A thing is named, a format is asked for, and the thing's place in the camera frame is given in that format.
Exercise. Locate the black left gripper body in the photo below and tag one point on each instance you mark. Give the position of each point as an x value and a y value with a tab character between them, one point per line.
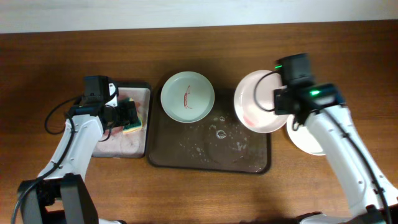
122	115

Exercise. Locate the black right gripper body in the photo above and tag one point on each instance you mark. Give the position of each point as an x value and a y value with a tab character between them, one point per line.
280	102

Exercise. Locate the green and yellow sponge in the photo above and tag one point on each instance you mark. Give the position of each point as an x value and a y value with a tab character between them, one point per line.
136	124

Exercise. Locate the pink plate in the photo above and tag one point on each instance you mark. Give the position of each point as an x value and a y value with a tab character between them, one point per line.
254	101

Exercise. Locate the cream white plate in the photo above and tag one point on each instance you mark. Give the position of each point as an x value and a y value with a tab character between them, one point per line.
302	139

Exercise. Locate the pale green plate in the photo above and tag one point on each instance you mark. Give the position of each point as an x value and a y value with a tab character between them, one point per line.
187	97

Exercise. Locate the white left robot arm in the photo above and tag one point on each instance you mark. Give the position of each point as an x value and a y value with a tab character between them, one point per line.
59	194

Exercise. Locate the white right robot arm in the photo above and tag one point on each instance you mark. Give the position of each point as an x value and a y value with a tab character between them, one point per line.
323	111

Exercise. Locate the black tray with soapy water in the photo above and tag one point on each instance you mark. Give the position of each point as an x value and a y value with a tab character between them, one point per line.
119	142

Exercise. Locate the dark brown serving tray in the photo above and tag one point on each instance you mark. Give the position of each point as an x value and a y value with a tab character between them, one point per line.
217	142

